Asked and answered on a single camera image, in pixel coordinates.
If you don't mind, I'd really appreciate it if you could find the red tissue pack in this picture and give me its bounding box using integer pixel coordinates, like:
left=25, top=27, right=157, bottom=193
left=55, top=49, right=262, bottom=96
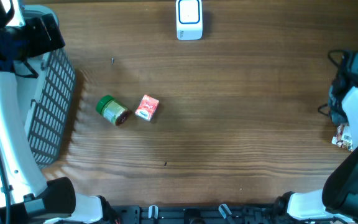
left=135, top=95, right=159, bottom=121

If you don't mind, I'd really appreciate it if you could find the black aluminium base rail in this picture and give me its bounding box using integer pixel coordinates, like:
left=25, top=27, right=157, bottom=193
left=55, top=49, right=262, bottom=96
left=113, top=204, right=292, bottom=224

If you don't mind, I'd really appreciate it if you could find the right camera cable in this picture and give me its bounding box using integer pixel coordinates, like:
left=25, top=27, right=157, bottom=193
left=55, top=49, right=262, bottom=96
left=318, top=49, right=358, bottom=118

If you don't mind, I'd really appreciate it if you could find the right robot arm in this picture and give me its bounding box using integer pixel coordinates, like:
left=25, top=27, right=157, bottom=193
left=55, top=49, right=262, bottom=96
left=268, top=49, right=358, bottom=223

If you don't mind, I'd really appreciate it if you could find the white barcode scanner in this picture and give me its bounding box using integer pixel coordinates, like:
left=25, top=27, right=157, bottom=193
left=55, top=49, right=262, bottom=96
left=175, top=0, right=203, bottom=40

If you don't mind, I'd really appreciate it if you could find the green lid jar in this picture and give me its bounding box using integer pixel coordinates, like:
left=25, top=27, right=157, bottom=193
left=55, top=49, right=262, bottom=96
left=96, top=95, right=131, bottom=126

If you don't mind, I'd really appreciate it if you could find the grey plastic mesh basket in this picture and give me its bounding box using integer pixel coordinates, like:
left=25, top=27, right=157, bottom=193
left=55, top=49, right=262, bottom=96
left=14, top=4, right=76, bottom=170

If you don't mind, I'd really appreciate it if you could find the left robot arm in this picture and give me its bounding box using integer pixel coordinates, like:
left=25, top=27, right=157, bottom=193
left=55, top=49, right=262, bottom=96
left=0, top=1, right=120, bottom=223

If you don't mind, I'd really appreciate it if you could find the cookie snack pouch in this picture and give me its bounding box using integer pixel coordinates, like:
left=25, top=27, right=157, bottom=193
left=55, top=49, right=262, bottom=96
left=331, top=123, right=354, bottom=151

